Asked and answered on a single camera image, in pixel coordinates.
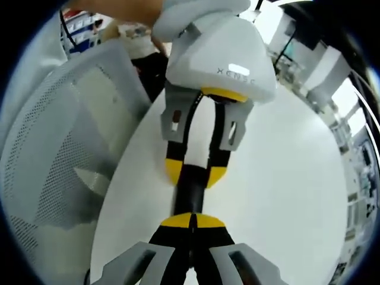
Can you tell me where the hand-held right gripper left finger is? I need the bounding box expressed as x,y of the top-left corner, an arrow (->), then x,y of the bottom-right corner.
97,211 -> 194,285

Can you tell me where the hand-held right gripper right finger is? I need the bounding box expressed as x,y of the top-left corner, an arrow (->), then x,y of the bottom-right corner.
193,212 -> 286,285

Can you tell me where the black remote control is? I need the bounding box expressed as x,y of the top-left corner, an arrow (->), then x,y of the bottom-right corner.
173,162 -> 209,216

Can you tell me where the black stand with dark panel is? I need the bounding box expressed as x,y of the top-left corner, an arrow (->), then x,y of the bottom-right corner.
274,5 -> 330,66

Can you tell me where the white mesh chair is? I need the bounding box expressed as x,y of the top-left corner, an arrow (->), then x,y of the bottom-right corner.
0,40 -> 154,268

